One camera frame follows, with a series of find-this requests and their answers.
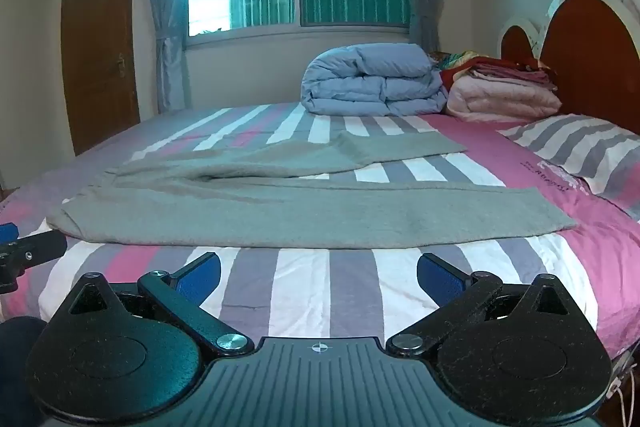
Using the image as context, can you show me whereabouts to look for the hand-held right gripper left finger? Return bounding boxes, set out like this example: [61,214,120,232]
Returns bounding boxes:
[67,251,256,355]

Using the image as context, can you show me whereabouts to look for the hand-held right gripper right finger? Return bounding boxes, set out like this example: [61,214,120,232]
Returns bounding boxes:
[386,252,573,356]

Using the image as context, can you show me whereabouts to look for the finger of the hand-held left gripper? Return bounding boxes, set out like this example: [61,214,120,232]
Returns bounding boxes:
[0,222,67,294]

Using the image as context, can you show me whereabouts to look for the grey towel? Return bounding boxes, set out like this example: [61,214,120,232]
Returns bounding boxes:
[46,130,578,250]

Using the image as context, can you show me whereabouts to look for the striped bed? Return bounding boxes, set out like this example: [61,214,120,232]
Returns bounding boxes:
[0,102,640,358]

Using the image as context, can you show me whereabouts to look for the person's dark clothing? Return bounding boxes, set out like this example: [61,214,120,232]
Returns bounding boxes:
[0,316,48,427]

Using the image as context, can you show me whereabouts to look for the folded pink blanket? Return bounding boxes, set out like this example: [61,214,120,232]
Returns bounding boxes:
[445,69,563,122]

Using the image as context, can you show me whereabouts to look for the striped pillow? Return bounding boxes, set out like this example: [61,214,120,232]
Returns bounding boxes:
[497,114,640,223]

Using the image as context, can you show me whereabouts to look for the brown wooden door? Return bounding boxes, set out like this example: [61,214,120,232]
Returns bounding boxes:
[61,0,142,158]

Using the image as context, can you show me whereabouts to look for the folded blue quilt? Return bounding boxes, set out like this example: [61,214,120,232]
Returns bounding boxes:
[301,43,449,116]

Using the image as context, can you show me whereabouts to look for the folded red cloths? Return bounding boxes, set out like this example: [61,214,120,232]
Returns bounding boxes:
[440,54,558,90]

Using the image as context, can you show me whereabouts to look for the colourful patterned cloth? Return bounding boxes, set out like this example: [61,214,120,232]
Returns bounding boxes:
[430,51,481,70]

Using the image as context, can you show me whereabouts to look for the red wooden headboard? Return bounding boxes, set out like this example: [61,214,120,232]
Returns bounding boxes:
[497,0,640,135]

